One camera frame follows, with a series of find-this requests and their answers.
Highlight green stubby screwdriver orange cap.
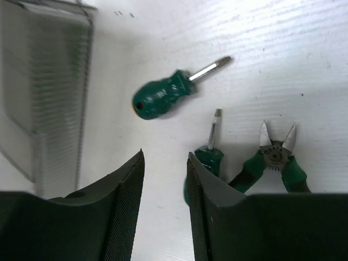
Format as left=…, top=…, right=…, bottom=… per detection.
left=132, top=55, right=233, bottom=120

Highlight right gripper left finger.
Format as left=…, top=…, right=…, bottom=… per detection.
left=1, top=152, right=145, bottom=260

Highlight green handled cutting pliers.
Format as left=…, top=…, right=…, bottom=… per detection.
left=228, top=121, right=310, bottom=193

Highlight clear plastic drawer organizer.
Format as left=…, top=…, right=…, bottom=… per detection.
left=1, top=1, right=97, bottom=198

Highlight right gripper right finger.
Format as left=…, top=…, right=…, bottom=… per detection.
left=187, top=153, right=347, bottom=260

